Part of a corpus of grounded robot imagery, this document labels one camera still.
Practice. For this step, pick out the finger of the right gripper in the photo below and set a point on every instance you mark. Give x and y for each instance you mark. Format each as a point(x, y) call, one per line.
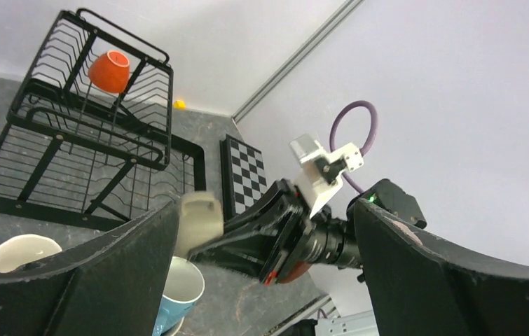
point(251, 239)

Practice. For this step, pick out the light blue faceted mug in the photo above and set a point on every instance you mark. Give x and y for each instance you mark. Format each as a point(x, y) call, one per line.
point(26, 248)

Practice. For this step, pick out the orange cup top rack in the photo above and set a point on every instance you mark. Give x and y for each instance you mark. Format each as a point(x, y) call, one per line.
point(110, 72)

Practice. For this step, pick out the checkerboard calibration board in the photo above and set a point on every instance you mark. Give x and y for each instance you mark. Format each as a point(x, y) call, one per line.
point(242, 174)

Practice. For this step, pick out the blue ribbed mug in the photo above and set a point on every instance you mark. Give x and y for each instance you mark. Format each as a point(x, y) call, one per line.
point(184, 286)

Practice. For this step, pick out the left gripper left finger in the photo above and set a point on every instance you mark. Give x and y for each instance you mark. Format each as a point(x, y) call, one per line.
point(110, 285)

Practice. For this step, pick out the small yellow block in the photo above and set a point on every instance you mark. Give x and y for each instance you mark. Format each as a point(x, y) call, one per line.
point(179, 104)

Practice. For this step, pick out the black wire dish rack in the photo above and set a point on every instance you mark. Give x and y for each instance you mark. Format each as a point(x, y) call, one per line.
point(73, 154)

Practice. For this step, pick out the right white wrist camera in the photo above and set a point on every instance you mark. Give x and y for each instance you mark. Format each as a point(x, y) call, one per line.
point(320, 177)

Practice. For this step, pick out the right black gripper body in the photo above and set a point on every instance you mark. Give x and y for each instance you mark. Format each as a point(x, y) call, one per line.
point(332, 241)

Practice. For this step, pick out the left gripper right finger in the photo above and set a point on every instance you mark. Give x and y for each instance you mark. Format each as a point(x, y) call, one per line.
point(422, 284)

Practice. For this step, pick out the beige grey mug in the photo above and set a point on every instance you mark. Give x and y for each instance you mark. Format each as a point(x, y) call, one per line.
point(201, 220)

